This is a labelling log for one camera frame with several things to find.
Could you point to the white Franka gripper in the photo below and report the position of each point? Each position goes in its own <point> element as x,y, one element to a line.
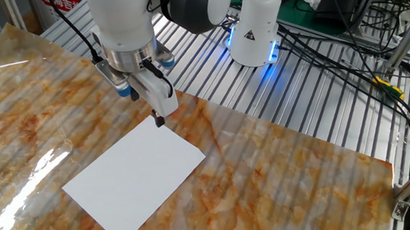
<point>158,97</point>

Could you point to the green mat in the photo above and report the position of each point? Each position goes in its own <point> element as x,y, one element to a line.
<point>293,16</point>

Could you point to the white printed paper sheet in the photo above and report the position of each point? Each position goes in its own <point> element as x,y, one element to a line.
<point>135,178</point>

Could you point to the black bag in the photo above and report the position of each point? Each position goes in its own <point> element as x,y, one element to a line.
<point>341,3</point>

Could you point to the orange marble pattern mat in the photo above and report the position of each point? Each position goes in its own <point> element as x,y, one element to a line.
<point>271,180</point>

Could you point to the white sign with red print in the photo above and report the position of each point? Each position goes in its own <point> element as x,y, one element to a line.
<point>60,2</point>

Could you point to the silver mount plate blue knobs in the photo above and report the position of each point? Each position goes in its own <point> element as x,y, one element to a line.
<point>111,77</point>

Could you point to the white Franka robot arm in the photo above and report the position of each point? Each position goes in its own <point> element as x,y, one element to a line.
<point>124,17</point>

